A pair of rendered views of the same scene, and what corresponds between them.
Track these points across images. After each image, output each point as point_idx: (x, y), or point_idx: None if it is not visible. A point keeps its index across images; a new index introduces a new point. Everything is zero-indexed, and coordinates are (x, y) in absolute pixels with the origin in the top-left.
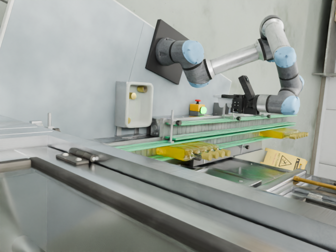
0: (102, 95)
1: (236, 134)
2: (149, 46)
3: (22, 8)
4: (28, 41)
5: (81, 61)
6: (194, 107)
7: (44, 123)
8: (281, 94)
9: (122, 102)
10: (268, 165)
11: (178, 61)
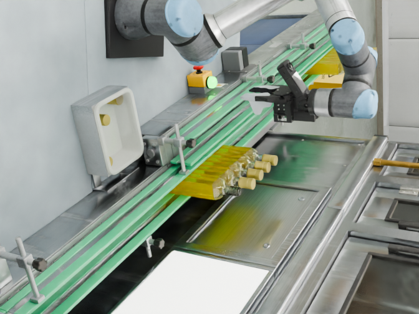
0: (57, 139)
1: None
2: (102, 17)
3: None
4: None
5: (10, 104)
6: (196, 81)
7: None
8: (348, 90)
9: (93, 138)
10: (329, 136)
11: (161, 34)
